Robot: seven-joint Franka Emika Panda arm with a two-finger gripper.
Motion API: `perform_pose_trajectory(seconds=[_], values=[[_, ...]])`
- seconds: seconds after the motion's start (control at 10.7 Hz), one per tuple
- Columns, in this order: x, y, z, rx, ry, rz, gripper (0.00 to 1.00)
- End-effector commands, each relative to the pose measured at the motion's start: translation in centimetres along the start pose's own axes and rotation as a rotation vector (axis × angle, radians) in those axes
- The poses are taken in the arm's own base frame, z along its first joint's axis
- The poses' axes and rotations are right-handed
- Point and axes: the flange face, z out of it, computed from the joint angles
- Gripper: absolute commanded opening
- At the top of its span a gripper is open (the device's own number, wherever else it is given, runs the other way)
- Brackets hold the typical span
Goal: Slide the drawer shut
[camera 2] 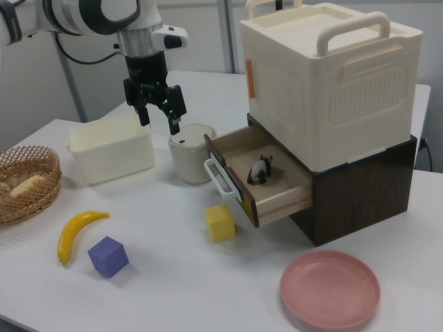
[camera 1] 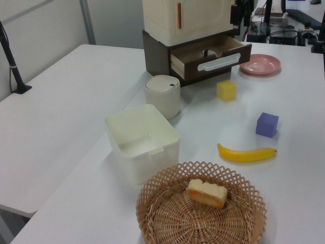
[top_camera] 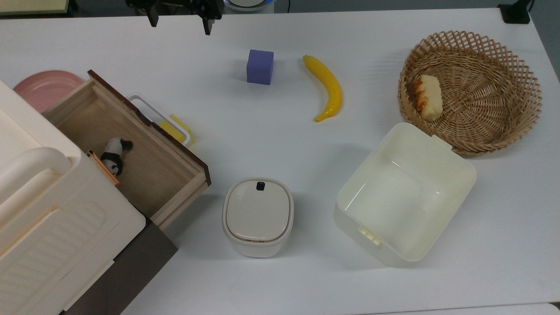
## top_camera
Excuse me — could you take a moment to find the wooden drawer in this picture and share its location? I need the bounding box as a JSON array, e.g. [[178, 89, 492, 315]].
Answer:
[[42, 69, 212, 231]]

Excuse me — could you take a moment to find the pale yellow board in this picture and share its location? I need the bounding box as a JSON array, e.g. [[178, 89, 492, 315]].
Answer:
[[0, 0, 71, 16]]

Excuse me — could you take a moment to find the purple foam cube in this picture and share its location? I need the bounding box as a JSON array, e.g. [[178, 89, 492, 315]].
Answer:
[[246, 49, 274, 85]]

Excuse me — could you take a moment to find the small cream lidded container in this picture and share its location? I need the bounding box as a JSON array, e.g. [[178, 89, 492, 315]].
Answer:
[[221, 177, 295, 259]]

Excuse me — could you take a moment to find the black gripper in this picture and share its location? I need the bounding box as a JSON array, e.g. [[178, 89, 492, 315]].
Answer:
[[126, 0, 225, 36]]

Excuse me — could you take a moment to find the yellow banana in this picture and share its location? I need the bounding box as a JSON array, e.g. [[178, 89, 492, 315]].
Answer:
[[302, 55, 343, 123]]

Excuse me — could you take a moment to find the yellow sponge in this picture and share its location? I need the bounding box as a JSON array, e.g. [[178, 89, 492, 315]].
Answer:
[[158, 114, 193, 145]]

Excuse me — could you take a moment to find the cream open plastic bin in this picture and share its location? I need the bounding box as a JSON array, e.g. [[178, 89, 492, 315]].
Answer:
[[333, 122, 477, 268]]

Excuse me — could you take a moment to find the black table clamp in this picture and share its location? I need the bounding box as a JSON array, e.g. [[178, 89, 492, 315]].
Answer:
[[498, 0, 532, 25]]

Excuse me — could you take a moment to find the pink plate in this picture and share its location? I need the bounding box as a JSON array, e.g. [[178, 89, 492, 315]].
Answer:
[[13, 70, 85, 114]]

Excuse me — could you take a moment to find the toasted bread slice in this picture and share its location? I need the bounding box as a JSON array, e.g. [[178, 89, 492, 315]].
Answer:
[[414, 74, 444, 123]]

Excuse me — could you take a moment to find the dark brown cabinet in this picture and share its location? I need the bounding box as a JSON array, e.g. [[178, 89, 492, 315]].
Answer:
[[60, 219, 179, 315]]

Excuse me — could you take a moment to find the panda plush toy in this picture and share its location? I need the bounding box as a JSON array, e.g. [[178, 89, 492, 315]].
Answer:
[[100, 137, 134, 177]]

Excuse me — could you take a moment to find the woven wicker basket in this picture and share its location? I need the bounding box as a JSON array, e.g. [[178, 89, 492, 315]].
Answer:
[[398, 30, 543, 156]]

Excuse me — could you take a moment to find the white round device blue rim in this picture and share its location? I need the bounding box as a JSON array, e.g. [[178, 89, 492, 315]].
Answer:
[[224, 0, 275, 12]]

